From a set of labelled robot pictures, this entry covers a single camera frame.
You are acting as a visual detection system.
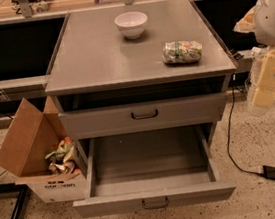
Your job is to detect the white ceramic bowl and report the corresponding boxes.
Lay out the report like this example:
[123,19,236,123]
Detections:
[115,11,148,39]

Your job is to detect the brown cardboard box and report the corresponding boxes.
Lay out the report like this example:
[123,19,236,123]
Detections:
[0,98,86,203]

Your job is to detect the open grey bottom drawer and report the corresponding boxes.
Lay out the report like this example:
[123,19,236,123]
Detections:
[73,125,236,218]

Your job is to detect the closed grey upper drawer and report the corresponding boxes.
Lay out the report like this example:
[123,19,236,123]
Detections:
[59,92,226,140]

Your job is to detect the black power cable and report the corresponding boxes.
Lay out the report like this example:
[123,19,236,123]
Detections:
[217,72,275,211]

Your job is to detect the grey metal drawer cabinet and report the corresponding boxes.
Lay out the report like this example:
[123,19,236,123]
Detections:
[35,0,254,219]

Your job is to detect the crumpled wrappers in box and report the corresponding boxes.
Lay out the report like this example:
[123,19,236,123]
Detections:
[45,137,76,175]

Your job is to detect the black metal stand leg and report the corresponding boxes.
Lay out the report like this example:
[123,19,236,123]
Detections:
[0,180,33,219]

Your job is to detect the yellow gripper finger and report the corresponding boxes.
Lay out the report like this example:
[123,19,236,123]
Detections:
[234,8,255,34]
[251,49,275,108]

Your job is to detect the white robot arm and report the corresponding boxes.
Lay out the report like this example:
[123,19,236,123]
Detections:
[234,0,275,114]

